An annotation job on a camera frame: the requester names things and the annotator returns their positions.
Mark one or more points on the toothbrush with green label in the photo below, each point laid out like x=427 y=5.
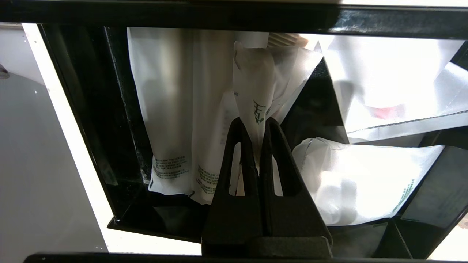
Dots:
x=256 y=80

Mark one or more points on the long white packet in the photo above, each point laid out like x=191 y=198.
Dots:
x=164 y=109

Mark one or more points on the white packet with pink item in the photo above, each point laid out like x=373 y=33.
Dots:
x=395 y=80

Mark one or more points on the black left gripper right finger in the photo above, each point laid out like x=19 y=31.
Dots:
x=292 y=223

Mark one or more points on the black tray with sachets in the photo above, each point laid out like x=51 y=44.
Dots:
x=95 y=109

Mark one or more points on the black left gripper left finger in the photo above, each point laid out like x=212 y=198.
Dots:
x=230 y=223

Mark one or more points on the small white sachets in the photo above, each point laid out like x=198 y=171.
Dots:
x=365 y=182

